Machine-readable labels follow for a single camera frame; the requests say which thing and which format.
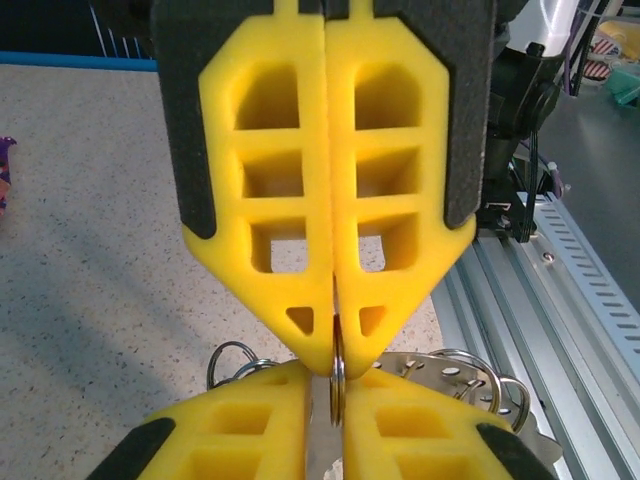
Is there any purple candy packet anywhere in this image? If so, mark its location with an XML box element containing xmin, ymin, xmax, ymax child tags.
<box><xmin>0</xmin><ymin>134</ymin><xmax>18</xmax><ymax>217</ymax></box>

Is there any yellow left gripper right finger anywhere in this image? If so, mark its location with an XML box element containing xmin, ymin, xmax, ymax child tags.
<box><xmin>343</xmin><ymin>367</ymin><xmax>557</xmax><ymax>480</ymax></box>

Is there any patterned fabric item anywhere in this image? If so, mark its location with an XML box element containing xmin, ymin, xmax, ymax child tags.
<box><xmin>587</xmin><ymin>38</ymin><xmax>627</xmax><ymax>85</ymax></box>

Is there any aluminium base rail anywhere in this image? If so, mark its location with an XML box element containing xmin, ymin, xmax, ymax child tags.
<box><xmin>432</xmin><ymin>192</ymin><xmax>640</xmax><ymax>480</ymax></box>

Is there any green plastic item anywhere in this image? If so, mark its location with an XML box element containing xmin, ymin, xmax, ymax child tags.
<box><xmin>605</xmin><ymin>67</ymin><xmax>640</xmax><ymax>109</ymax></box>

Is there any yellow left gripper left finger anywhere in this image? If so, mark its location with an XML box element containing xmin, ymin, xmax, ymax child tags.
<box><xmin>89</xmin><ymin>360</ymin><xmax>314</xmax><ymax>480</ymax></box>

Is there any silver split keyring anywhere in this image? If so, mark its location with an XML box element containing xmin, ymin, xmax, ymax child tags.
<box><xmin>328</xmin><ymin>312</ymin><xmax>347</xmax><ymax>427</ymax></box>

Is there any silver key rings bunch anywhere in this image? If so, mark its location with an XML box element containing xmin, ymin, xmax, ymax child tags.
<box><xmin>206</xmin><ymin>340</ymin><xmax>277</xmax><ymax>392</ymax></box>

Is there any black base cable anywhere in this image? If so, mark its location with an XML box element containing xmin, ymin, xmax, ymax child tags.
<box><xmin>509</xmin><ymin>127</ymin><xmax>544</xmax><ymax>244</ymax></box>

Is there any perforated silver metal plate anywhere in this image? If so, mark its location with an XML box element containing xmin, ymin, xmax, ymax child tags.
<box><xmin>374</xmin><ymin>348</ymin><xmax>532</xmax><ymax>437</ymax></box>

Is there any white slotted cable duct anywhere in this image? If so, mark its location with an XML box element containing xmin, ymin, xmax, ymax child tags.
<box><xmin>529</xmin><ymin>192</ymin><xmax>640</xmax><ymax>362</ymax></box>

